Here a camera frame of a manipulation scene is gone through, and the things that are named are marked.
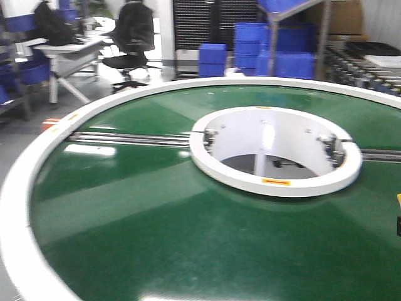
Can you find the white inner conveyor ring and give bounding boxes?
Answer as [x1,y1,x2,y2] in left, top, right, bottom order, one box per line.
[189,106,363,198]

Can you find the black office chair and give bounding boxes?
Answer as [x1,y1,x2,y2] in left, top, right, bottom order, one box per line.
[102,32,148,93]

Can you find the white folding desk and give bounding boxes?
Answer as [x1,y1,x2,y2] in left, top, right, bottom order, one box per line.
[25,24,114,106]

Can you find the right steel roller bars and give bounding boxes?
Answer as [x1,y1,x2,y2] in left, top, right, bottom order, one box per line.
[362,149,400,163]

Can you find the steel roller bars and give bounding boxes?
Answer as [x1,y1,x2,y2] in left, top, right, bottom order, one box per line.
[362,149,400,163]
[68,132,190,148]

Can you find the metal rack frame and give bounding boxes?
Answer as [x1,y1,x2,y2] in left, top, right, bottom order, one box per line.
[257,0,332,80]

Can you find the large blue crates under rack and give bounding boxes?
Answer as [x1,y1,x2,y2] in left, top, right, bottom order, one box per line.
[254,23,316,79]

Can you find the left steel roller bars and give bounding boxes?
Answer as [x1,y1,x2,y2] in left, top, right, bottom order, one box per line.
[68,132,190,148]

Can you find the dark jacket on chair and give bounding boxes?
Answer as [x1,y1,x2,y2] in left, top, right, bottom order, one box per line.
[112,1,155,53]

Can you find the black backpack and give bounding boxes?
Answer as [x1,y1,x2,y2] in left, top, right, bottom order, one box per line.
[33,1,79,46]

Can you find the white foam tray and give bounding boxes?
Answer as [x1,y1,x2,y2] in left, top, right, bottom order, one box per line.
[364,55,401,68]

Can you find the small blue crate stack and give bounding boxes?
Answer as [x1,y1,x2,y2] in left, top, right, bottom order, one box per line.
[198,43,226,78]

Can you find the steel roller conveyor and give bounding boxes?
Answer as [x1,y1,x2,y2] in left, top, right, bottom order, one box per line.
[325,47,400,97]

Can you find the white outer conveyor rim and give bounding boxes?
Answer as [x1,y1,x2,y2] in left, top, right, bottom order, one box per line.
[1,77,400,300]

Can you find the black perforated pegboard stand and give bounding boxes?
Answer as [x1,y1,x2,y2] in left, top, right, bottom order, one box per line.
[172,1,257,79]

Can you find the tall blue crate stack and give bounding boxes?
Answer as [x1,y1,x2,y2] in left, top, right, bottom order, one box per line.
[234,22,266,76]

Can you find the black compartment tray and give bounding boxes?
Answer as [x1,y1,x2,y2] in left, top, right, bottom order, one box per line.
[345,41,400,56]

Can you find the cardboard box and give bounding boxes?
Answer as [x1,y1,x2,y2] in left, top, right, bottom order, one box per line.
[301,1,368,41]

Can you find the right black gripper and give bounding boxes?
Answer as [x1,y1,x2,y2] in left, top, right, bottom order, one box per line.
[397,216,401,236]

